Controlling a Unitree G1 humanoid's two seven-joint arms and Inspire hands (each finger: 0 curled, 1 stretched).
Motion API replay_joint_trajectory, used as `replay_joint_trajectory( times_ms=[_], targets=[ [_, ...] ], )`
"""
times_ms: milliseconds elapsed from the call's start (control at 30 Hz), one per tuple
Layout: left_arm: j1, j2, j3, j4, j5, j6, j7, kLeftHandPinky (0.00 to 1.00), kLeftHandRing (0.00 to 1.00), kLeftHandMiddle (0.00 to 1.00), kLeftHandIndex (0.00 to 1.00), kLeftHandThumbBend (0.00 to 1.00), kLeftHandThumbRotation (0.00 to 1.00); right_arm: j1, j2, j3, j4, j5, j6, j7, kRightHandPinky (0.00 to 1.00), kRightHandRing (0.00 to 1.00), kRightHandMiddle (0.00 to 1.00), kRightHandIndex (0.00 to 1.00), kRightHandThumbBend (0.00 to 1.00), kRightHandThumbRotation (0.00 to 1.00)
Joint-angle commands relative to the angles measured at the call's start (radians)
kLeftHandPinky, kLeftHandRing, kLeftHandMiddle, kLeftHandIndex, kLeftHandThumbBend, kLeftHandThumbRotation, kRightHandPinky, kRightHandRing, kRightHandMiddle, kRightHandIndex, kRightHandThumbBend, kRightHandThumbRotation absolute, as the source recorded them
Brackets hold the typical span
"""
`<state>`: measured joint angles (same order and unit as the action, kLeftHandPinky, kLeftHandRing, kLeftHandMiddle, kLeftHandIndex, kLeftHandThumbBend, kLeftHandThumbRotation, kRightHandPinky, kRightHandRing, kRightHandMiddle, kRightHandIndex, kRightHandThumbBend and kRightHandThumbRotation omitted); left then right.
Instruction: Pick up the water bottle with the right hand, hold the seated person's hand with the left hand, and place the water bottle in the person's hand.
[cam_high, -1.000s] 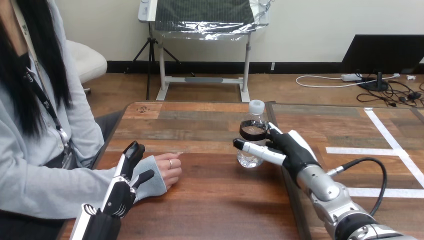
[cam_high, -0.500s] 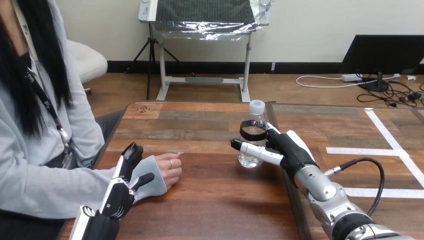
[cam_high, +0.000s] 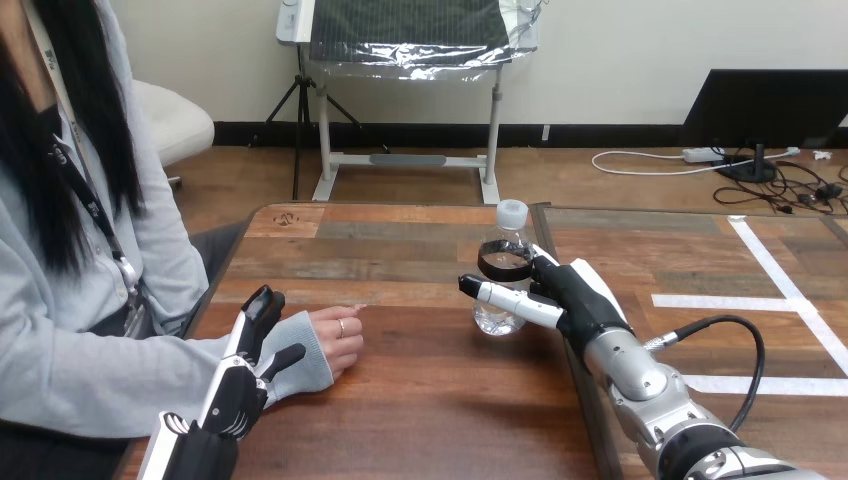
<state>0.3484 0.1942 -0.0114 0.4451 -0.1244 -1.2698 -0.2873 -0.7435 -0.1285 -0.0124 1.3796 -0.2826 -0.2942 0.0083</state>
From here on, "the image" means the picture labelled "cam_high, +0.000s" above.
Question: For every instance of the person's hand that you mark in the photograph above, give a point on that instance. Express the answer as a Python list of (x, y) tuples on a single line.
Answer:
[(341, 348)]

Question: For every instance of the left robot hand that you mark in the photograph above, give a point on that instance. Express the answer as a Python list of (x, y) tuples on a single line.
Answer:
[(228, 397)]

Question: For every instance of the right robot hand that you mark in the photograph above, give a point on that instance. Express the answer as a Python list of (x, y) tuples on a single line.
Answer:
[(583, 298)]

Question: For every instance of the clear water bottle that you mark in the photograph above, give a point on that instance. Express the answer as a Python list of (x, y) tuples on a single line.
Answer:
[(503, 232)]

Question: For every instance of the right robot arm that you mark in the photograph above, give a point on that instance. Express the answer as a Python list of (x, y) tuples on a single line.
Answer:
[(652, 404)]

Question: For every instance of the person's forearm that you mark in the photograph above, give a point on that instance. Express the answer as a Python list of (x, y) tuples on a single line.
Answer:
[(166, 378)]

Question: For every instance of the person's body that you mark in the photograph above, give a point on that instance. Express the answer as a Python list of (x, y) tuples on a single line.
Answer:
[(66, 218)]

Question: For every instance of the white power strip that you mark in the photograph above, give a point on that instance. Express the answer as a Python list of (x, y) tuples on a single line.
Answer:
[(702, 155)]

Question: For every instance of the white desk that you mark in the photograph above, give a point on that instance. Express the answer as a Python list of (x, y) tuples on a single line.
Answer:
[(404, 160)]

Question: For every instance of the black tripod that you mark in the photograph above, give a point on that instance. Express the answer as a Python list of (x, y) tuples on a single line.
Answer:
[(299, 119)]

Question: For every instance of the dark screen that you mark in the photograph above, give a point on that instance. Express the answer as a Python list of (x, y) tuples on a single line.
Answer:
[(762, 102)]

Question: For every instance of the white cushioned chair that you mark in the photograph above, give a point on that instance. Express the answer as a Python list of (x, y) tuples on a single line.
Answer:
[(175, 122)]

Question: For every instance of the foil sheet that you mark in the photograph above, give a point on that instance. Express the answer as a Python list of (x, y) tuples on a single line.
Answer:
[(411, 33)]

